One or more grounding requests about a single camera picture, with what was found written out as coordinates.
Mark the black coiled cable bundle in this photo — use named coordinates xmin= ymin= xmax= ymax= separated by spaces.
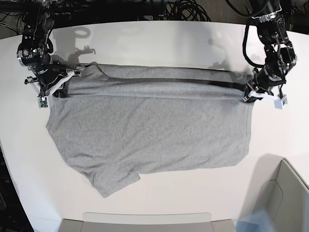
xmin=166 ymin=0 xmax=212 ymax=22

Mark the grey T-shirt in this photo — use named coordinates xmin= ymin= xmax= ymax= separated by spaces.
xmin=46 ymin=64 xmax=253 ymax=197

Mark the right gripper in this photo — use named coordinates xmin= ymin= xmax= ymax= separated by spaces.
xmin=36 ymin=64 xmax=69 ymax=98

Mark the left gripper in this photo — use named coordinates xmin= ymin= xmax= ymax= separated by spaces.
xmin=246 ymin=69 xmax=274 ymax=96

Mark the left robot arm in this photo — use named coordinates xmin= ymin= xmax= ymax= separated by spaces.
xmin=242 ymin=0 xmax=297 ymax=94

